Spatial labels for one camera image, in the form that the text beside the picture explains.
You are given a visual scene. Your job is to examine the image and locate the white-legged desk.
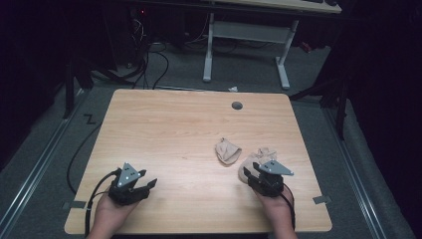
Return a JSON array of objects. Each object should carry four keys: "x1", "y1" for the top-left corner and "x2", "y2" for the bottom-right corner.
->
[{"x1": 201, "y1": 0, "x2": 343, "y2": 91}]

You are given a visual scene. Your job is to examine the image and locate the person's right hand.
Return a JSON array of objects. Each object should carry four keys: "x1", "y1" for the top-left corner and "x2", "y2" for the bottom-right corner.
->
[{"x1": 253, "y1": 184, "x2": 295, "y2": 230}]

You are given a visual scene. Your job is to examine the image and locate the black metal stand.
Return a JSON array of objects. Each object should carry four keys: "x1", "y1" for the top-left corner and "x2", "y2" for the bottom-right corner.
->
[
  {"x1": 62, "y1": 58, "x2": 96, "y2": 120},
  {"x1": 288, "y1": 74, "x2": 351, "y2": 141}
]

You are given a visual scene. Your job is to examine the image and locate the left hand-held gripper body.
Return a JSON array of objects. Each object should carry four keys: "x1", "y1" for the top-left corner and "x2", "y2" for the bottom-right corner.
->
[{"x1": 107, "y1": 161, "x2": 151, "y2": 206}]

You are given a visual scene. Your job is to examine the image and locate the metal floor rail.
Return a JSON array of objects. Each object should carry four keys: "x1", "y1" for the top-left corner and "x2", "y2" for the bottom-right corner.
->
[
  {"x1": 322, "y1": 108, "x2": 388, "y2": 239},
  {"x1": 0, "y1": 89, "x2": 88, "y2": 230}
]

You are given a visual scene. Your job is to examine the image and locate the black floor cable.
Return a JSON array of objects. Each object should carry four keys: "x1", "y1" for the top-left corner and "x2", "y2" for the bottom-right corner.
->
[{"x1": 66, "y1": 121, "x2": 104, "y2": 195}]

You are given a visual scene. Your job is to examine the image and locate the person's left hand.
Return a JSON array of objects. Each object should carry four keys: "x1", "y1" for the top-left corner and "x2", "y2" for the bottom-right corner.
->
[{"x1": 95, "y1": 192, "x2": 141, "y2": 234}]

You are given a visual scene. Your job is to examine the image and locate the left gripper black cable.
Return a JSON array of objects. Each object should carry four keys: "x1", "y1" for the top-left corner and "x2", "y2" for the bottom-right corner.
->
[{"x1": 84, "y1": 168, "x2": 122, "y2": 239}]

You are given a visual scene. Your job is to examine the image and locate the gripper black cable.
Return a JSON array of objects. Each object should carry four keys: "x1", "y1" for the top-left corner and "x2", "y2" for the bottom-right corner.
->
[
  {"x1": 84, "y1": 168, "x2": 122, "y2": 239},
  {"x1": 280, "y1": 182, "x2": 297, "y2": 232}
]

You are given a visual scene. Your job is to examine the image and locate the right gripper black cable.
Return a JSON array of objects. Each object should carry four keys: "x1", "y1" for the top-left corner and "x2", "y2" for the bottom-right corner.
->
[{"x1": 280, "y1": 182, "x2": 297, "y2": 232}]

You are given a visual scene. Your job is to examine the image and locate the bundle of black cables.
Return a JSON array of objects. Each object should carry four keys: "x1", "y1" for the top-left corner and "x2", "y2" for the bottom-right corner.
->
[{"x1": 96, "y1": 18, "x2": 171, "y2": 91}]

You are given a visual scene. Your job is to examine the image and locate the beige sock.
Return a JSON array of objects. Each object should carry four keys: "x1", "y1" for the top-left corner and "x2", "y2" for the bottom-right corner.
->
[
  {"x1": 237, "y1": 147, "x2": 279, "y2": 185},
  {"x1": 214, "y1": 136, "x2": 243, "y2": 166}
]

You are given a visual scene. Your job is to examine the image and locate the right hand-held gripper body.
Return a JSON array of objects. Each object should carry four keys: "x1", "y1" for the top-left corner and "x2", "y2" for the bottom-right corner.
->
[{"x1": 248, "y1": 159, "x2": 295, "y2": 199}]

